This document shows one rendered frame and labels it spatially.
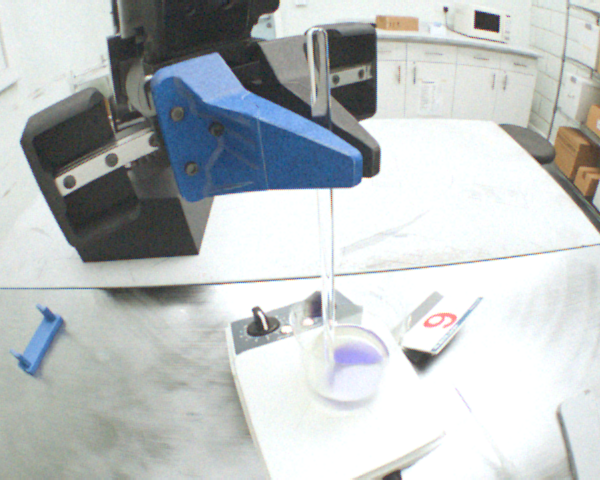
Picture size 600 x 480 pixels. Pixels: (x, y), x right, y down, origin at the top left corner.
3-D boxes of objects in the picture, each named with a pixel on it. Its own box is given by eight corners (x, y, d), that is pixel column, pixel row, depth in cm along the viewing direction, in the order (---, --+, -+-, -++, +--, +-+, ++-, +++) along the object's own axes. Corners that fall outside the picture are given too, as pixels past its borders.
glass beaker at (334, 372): (283, 372, 24) (264, 302, 18) (351, 327, 26) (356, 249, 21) (342, 444, 19) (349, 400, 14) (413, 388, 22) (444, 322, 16)
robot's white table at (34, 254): (161, 339, 140) (63, 163, 80) (436, 322, 136) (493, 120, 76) (142, 440, 104) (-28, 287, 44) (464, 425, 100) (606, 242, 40)
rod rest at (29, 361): (51, 314, 39) (38, 298, 37) (64, 319, 38) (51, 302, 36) (21, 368, 32) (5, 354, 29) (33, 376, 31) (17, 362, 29)
